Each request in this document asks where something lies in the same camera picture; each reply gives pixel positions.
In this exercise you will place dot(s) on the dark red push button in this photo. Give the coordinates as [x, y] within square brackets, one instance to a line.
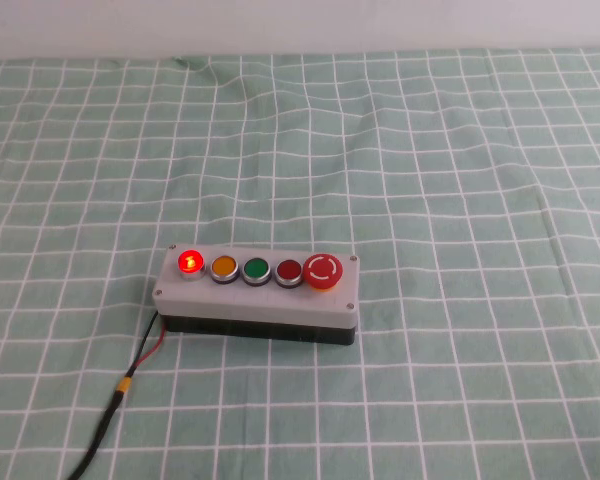
[289, 271]

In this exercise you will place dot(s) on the red emergency stop mushroom button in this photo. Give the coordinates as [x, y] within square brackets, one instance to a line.
[322, 270]

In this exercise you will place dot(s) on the green push button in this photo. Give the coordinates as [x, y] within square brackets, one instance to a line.
[256, 269]

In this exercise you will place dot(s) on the grey and black button box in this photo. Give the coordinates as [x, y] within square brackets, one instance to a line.
[250, 302]

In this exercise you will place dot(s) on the yellow push button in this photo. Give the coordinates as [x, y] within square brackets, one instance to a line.
[224, 266]

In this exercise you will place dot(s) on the lit red indicator lamp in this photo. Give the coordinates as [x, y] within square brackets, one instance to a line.
[190, 262]

